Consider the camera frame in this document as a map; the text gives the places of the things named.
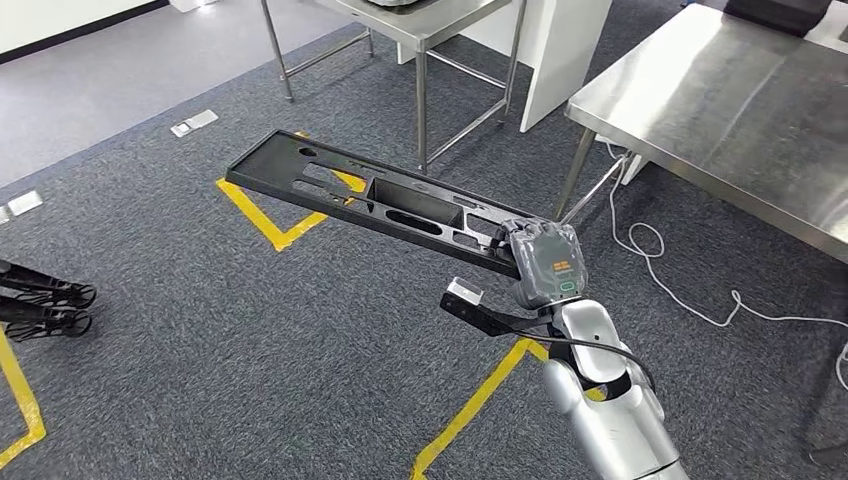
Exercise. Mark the black right wrist camera bracket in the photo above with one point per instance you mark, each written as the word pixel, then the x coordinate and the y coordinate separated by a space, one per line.
pixel 490 321

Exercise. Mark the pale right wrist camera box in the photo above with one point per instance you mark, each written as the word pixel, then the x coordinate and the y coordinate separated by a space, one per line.
pixel 464 291

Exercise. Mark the yellow floor tape square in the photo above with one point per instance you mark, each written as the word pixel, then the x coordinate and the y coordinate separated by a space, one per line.
pixel 23 397
pixel 265 222
pixel 477 397

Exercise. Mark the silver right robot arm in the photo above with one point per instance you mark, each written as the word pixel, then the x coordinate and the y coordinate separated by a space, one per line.
pixel 616 424

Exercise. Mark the silver floor socket plate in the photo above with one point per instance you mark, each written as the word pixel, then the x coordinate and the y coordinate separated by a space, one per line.
pixel 195 124
pixel 25 204

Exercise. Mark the white cabinet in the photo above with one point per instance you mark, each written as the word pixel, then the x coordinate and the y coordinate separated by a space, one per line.
pixel 563 53

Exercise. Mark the steel workbench table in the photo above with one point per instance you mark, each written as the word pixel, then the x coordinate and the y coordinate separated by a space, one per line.
pixel 729 99

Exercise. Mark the long black plastic panel part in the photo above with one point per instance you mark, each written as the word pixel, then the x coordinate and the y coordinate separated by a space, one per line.
pixel 411 202

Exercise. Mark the white desk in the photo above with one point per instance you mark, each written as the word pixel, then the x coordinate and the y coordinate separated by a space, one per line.
pixel 835 33

